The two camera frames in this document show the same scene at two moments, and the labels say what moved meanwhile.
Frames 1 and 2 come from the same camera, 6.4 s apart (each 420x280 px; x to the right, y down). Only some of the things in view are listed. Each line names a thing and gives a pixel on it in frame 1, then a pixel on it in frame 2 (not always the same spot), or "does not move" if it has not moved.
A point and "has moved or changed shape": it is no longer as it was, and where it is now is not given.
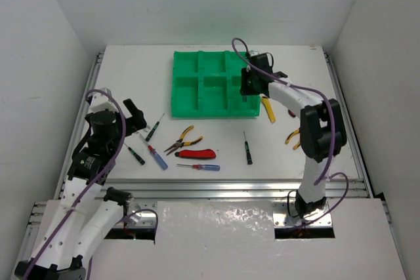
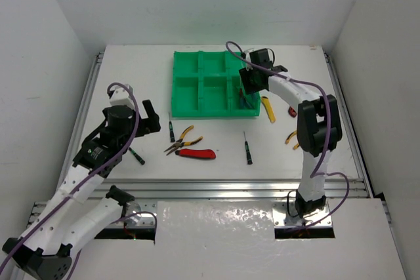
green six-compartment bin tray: [206, 84] does not move
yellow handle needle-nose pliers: [180, 143] does not move
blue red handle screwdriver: [157, 156] to [241, 98]
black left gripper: [132, 121] to [144, 124]
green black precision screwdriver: [249, 154] does not move
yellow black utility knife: [268, 108] does not move
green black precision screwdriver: [153, 129] has moved or changed shape
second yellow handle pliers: [291, 135] does not move
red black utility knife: [206, 154] does not move
